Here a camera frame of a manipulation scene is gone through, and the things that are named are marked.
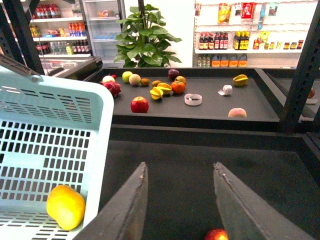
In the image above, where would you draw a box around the white round fruit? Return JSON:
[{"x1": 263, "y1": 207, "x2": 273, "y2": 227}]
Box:
[{"x1": 101, "y1": 75, "x2": 116, "y2": 83}]

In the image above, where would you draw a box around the black shelf post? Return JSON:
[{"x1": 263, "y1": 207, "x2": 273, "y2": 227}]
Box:
[{"x1": 0, "y1": 0, "x2": 45, "y2": 75}]

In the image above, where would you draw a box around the pale peach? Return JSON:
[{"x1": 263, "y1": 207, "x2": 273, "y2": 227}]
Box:
[{"x1": 228, "y1": 107, "x2": 247, "y2": 118}]

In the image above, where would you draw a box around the red apple on table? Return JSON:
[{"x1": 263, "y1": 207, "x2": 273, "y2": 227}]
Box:
[{"x1": 204, "y1": 228, "x2": 229, "y2": 240}]

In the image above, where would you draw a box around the front yellow starfruit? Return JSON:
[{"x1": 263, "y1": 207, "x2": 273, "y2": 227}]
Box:
[{"x1": 149, "y1": 86, "x2": 164, "y2": 101}]

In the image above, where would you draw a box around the green apple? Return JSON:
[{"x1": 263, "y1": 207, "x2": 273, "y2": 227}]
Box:
[{"x1": 122, "y1": 71, "x2": 133, "y2": 83}]

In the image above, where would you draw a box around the large red apple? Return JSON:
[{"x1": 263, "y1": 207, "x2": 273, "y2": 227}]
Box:
[{"x1": 130, "y1": 96, "x2": 149, "y2": 113}]

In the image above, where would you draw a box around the pale round melon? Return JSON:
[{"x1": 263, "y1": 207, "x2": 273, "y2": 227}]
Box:
[{"x1": 129, "y1": 73, "x2": 141, "y2": 86}]

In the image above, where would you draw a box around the dark purple fruit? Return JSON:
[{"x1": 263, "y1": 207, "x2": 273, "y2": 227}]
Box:
[{"x1": 168, "y1": 68, "x2": 180, "y2": 81}]

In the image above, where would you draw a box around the yellow starfruit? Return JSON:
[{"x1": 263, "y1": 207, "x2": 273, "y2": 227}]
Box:
[
  {"x1": 233, "y1": 74, "x2": 249, "y2": 87},
  {"x1": 149, "y1": 86, "x2": 164, "y2": 101},
  {"x1": 157, "y1": 82, "x2": 172, "y2": 95}
]

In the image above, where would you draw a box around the brown kiwi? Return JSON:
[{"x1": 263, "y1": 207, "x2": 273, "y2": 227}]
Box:
[
  {"x1": 151, "y1": 80, "x2": 161, "y2": 87},
  {"x1": 140, "y1": 78, "x2": 150, "y2": 87}
]

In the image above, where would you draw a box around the orange persimmon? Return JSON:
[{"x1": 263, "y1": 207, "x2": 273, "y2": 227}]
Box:
[{"x1": 171, "y1": 81, "x2": 186, "y2": 94}]

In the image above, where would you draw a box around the green potted plant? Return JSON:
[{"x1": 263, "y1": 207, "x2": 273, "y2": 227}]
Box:
[{"x1": 114, "y1": 4, "x2": 182, "y2": 68}]

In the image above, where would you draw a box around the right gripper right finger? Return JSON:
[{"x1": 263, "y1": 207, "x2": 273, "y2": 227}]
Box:
[{"x1": 213, "y1": 162, "x2": 313, "y2": 240}]

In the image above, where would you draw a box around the yellow mango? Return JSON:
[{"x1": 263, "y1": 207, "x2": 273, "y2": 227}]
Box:
[{"x1": 46, "y1": 185, "x2": 86, "y2": 231}]

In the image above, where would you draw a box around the white tape ring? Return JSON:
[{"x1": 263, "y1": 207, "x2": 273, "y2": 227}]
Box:
[{"x1": 184, "y1": 93, "x2": 203, "y2": 107}]

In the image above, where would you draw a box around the rear yellow starfruit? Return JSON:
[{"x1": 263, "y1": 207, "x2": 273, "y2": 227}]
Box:
[{"x1": 157, "y1": 82, "x2": 172, "y2": 95}]

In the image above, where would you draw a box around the black display tray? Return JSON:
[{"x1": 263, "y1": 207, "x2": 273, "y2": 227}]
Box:
[{"x1": 94, "y1": 68, "x2": 283, "y2": 132}]

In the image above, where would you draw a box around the light blue plastic basket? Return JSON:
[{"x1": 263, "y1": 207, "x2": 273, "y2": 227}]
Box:
[{"x1": 0, "y1": 67, "x2": 114, "y2": 240}]

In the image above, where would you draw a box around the glass top freezer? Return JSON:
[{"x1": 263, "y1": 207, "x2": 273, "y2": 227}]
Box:
[{"x1": 41, "y1": 56, "x2": 103, "y2": 81}]

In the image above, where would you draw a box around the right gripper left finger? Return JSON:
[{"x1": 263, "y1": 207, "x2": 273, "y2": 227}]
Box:
[{"x1": 74, "y1": 162, "x2": 149, "y2": 240}]

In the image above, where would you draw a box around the right yellow starfruit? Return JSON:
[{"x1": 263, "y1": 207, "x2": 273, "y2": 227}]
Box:
[{"x1": 233, "y1": 74, "x2": 249, "y2": 87}]

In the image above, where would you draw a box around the pink dragon fruit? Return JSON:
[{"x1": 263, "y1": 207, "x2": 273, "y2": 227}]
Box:
[{"x1": 100, "y1": 81, "x2": 121, "y2": 98}]

